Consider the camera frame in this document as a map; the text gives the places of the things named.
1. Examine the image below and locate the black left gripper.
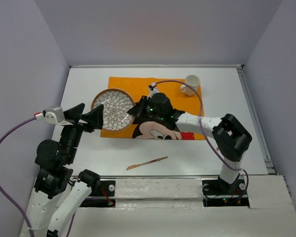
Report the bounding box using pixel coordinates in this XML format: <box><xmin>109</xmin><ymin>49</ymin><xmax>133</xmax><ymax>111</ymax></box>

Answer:
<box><xmin>60</xmin><ymin>101</ymin><xmax>106</xmax><ymax>162</ymax></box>

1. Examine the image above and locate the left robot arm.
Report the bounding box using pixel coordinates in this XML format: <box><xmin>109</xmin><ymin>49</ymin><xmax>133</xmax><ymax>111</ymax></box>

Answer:
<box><xmin>20</xmin><ymin>103</ymin><xmax>104</xmax><ymax>237</ymax></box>

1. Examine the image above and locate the copper butter knife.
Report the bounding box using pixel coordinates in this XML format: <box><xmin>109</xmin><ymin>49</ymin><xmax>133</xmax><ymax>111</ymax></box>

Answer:
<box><xmin>126</xmin><ymin>157</ymin><xmax>168</xmax><ymax>170</ymax></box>

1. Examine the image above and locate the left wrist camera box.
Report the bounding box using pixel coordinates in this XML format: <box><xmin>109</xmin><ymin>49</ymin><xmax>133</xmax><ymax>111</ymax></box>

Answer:
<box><xmin>44</xmin><ymin>106</ymin><xmax>65</xmax><ymax>125</ymax></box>

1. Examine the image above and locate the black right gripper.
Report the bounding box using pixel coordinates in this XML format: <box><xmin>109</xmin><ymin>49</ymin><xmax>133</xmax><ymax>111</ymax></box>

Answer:
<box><xmin>128</xmin><ymin>95</ymin><xmax>164</xmax><ymax>120</ymax></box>

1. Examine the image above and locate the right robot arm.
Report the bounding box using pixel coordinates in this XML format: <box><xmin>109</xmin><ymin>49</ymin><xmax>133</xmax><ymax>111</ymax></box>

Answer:
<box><xmin>127</xmin><ymin>93</ymin><xmax>252</xmax><ymax>194</ymax></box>

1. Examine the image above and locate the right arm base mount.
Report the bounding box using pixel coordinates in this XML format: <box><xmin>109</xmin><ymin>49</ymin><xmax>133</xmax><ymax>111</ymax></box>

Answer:
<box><xmin>202</xmin><ymin>179</ymin><xmax>250</xmax><ymax>207</ymax></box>

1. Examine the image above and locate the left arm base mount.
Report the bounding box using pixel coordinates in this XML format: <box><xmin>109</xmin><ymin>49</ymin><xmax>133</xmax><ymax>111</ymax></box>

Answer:
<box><xmin>80</xmin><ymin>180</ymin><xmax>116</xmax><ymax>208</ymax></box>

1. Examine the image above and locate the yellow Mickey Mouse placemat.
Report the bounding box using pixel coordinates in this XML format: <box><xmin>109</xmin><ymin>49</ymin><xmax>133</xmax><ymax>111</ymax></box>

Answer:
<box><xmin>101</xmin><ymin>77</ymin><xmax>204</xmax><ymax>141</ymax></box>

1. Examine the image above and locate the white ceramic mug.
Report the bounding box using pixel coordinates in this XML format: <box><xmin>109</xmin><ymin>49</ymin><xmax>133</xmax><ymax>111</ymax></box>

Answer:
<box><xmin>180</xmin><ymin>75</ymin><xmax>200</xmax><ymax>96</ymax></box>

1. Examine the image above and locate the floral patterned ceramic plate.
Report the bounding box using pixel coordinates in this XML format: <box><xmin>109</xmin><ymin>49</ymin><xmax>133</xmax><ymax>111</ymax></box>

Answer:
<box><xmin>91</xmin><ymin>88</ymin><xmax>135</xmax><ymax>132</ymax></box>

